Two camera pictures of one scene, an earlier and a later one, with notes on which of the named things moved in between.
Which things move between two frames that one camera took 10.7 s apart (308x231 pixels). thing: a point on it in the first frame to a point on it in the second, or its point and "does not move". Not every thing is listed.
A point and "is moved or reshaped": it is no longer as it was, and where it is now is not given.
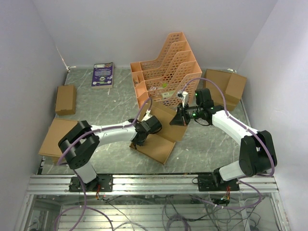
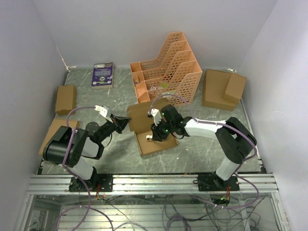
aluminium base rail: (155, 184) does not move
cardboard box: (159, 146) is moved or reshaped
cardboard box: (233, 85) does not move
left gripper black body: (138, 143) to (116, 127)
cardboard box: (66, 100) does not move
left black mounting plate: (105, 184) does not move
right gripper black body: (189, 112) to (162, 130)
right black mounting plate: (208, 183) does not move
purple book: (102, 75) does not move
